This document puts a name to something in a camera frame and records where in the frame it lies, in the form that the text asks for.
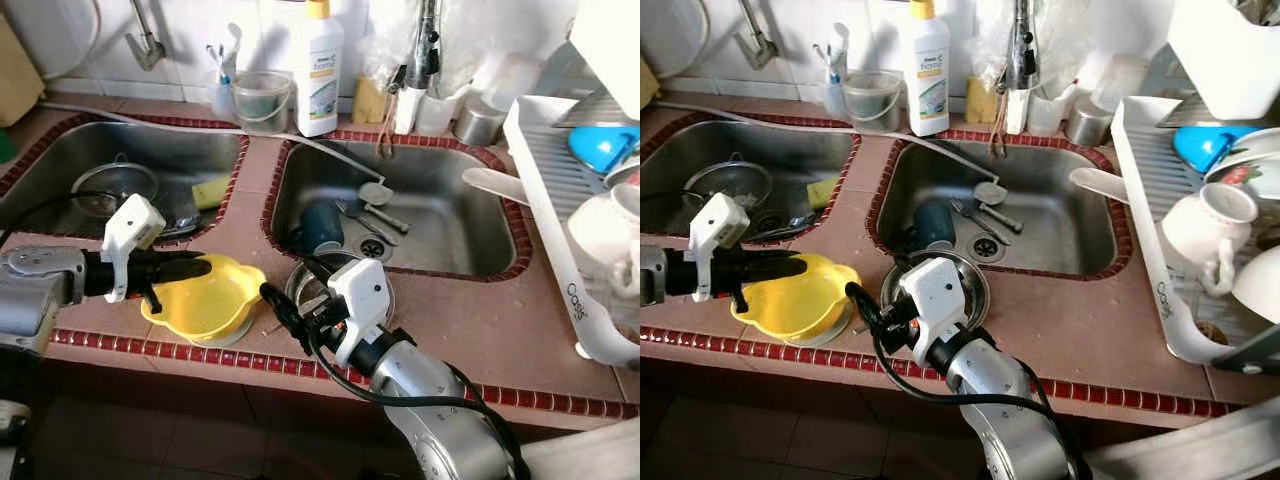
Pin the white plastic cup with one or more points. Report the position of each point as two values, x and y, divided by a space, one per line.
1047 110
440 110

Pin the white plastic dish rack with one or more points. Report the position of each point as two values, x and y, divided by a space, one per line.
545 200
1150 200

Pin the steel sink basin with cutlery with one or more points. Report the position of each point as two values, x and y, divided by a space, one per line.
1060 220
450 220

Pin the teal mug with white rabbit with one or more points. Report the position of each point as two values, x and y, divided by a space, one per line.
933 227
322 228

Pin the small steel cup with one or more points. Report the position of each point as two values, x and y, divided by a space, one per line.
1088 122
480 122

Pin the steel mesh strainer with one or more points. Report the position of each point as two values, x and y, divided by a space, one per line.
115 190
728 185

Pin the clear plastic bag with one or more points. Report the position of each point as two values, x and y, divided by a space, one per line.
1075 40
470 40

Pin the grey diagonal bar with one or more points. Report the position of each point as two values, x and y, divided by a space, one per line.
1190 445

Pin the white floral ceramic bowl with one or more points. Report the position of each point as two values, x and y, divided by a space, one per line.
1250 170
625 175

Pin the white ceramic jug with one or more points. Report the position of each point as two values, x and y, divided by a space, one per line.
1195 235
600 235

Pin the frosted plastic container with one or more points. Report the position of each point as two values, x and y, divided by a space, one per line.
510 80
1118 80

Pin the clear plastic pail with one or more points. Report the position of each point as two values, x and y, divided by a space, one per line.
872 102
262 102

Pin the green object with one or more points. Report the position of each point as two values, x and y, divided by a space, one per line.
7 146

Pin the grey wall tap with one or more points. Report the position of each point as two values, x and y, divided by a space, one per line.
148 50
758 50

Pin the round sink plug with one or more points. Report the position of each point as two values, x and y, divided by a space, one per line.
990 192
375 193

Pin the wooden cutting board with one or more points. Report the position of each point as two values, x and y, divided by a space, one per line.
648 85
20 75

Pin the white plastic cutlery holder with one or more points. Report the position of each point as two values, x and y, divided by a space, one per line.
1225 55
610 50

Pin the clear toothbrush cup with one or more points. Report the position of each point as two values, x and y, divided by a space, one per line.
223 102
835 100

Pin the chrome kitchen faucet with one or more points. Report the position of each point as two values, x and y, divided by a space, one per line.
1024 50
424 50

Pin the yellow-green sponge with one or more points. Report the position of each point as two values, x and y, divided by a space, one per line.
822 190
212 192

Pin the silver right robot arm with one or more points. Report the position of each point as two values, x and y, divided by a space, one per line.
430 405
1010 410

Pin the white blue toothbrush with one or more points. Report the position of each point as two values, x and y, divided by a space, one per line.
836 50
228 50

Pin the small steel utensil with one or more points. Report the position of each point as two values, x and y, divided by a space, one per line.
388 220
1002 220

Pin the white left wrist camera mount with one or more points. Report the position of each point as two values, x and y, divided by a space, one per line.
130 225
715 225

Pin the dark long spoon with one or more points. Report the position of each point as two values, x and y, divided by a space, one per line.
178 227
785 227

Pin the steel fork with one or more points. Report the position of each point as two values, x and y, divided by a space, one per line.
355 220
968 220

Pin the yellow plastic bowl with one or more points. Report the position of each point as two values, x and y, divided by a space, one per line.
215 302
805 305

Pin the plain white bowl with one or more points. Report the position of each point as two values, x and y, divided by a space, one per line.
1260 285

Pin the yellow scouring sponge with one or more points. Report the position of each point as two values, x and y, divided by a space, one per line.
981 100
370 100

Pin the steel sink basin with strainer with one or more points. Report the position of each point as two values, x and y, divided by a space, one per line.
690 150
60 150

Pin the white detergent bottle yellow cap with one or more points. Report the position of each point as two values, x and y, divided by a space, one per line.
320 70
927 70

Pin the blue plastic bowl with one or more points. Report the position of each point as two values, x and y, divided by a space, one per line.
600 148
1205 148

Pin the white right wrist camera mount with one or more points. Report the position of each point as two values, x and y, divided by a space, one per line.
360 295
935 295

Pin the stainless steel bowl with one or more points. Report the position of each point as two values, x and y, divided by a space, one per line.
298 282
975 292

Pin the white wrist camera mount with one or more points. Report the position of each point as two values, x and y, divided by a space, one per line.
935 295
130 225
715 225
360 295

